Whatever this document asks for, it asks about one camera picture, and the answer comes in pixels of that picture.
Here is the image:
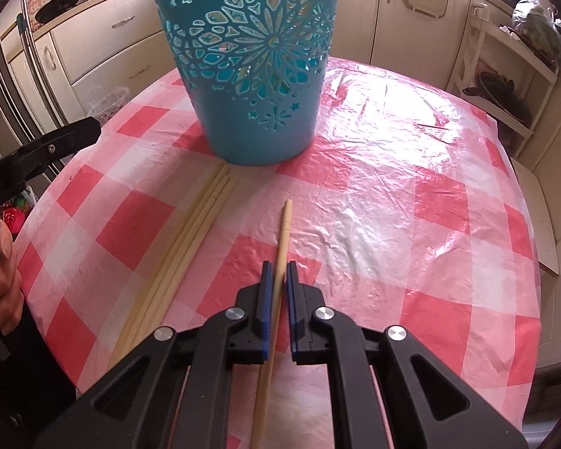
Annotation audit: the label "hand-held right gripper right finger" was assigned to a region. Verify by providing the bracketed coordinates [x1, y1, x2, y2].
[285, 262, 529, 449]

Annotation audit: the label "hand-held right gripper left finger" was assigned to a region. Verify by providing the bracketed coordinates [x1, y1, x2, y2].
[33, 262, 276, 449]

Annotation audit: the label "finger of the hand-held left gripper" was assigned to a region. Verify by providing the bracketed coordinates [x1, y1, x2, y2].
[0, 118, 102, 183]

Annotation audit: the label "single wooden chopstick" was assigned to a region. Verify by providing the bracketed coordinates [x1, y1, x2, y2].
[251, 199, 294, 449]

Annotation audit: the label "bundle of wooden chopsticks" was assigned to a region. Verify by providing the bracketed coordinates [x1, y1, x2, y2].
[107, 164, 238, 366]

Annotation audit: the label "blue perforated plastic basket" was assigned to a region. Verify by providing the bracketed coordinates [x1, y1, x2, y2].
[146, 0, 344, 167]

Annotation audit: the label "person's left hand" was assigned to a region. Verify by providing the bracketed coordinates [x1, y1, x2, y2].
[0, 233, 24, 335]

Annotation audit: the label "red strawberry toy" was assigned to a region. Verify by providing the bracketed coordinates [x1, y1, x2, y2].
[2, 187, 38, 232]

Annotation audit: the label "floral bin with plastic bag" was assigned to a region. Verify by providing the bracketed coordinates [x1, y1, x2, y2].
[89, 86, 132, 127]

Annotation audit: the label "grey refrigerator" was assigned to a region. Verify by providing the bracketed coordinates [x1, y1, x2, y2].
[0, 0, 71, 150]

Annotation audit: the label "pink checked plastic tablecloth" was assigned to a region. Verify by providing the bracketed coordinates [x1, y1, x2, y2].
[12, 56, 543, 449]

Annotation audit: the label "black frying pan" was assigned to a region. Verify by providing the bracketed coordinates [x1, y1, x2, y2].
[34, 0, 84, 24]

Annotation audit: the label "wooden stool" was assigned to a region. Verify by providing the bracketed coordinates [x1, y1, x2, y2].
[509, 156, 561, 277]

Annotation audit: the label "dark wok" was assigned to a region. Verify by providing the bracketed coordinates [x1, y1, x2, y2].
[463, 72, 531, 125]

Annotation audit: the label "white trolley rack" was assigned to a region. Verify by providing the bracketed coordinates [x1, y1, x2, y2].
[449, 4, 561, 150]

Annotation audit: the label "bagged green vegetables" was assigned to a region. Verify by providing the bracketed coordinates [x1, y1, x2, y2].
[512, 0, 561, 59]

